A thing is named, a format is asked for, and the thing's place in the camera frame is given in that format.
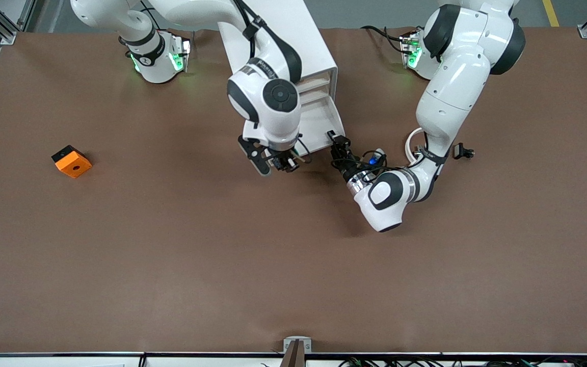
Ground white curved plastic ring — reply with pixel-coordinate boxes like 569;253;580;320
405;127;426;168

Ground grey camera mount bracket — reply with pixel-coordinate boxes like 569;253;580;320
283;336;312;367

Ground white table edge rail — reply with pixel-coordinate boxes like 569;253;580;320
0;352;587;367

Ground black left base cable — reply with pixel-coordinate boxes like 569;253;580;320
362;25;411;54

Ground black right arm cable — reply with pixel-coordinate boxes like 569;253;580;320
232;0;266;64

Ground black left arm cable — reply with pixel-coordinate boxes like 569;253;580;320
334;148;449;176

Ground black right base cable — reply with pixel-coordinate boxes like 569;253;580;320
140;2;196;46

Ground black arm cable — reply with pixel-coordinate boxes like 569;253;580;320
334;148;449;176
232;0;266;64

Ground black base cable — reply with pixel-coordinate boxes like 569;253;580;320
362;25;411;54
140;2;196;46

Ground black cable bundle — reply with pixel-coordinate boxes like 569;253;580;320
339;357;544;367

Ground orange block with black side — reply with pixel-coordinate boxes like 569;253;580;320
51;145;93;179

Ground white drawer cabinet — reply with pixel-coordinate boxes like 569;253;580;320
219;0;338;102

